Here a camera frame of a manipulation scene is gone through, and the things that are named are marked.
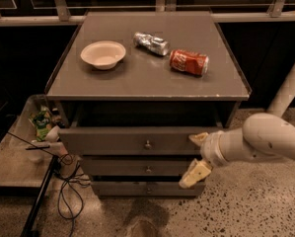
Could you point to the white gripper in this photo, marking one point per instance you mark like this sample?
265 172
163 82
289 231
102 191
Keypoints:
209 150

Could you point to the grey top drawer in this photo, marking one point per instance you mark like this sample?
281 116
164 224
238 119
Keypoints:
147 140

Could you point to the grey drawer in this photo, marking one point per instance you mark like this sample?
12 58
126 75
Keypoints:
145 189
135 165
147 140

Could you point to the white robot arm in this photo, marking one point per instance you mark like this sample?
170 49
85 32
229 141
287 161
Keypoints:
263 137

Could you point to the grey wooden drawer cabinet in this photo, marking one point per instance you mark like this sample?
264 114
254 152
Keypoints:
143 89

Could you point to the grey bottom drawer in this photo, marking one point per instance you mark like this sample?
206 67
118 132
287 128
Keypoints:
145 189

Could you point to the grey middle drawer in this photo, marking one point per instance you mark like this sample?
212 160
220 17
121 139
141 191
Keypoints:
135 165

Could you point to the red cola can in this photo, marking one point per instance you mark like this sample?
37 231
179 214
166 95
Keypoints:
189 62

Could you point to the crushed silver can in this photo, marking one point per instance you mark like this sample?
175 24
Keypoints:
152 43

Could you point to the white paper bowl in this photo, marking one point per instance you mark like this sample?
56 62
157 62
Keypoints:
103 55

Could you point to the white cup in bin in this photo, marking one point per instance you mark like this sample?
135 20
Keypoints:
53 136

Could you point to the black rod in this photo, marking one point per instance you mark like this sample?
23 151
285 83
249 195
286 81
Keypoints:
37 147

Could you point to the green snack wrapper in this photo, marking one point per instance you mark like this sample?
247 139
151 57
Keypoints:
42 122

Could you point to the metal railing frame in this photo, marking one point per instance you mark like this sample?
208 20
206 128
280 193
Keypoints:
147 7

